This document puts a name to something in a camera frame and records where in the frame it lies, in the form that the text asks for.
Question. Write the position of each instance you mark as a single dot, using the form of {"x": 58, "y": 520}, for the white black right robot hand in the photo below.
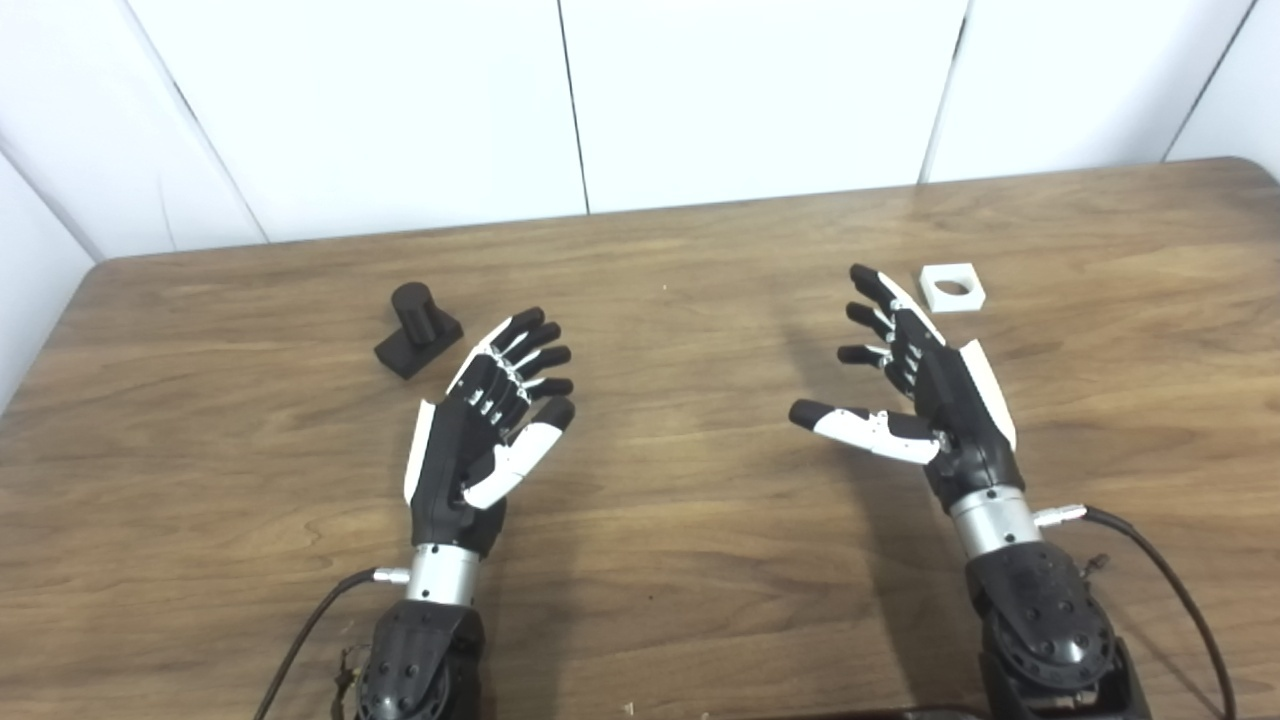
{"x": 960, "y": 420}

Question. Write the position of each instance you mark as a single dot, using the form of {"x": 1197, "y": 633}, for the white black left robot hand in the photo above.
{"x": 450, "y": 450}

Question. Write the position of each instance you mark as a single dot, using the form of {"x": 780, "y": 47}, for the white square piece with hole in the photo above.
{"x": 932, "y": 292}

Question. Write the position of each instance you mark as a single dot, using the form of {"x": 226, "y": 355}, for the black peg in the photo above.
{"x": 415, "y": 320}

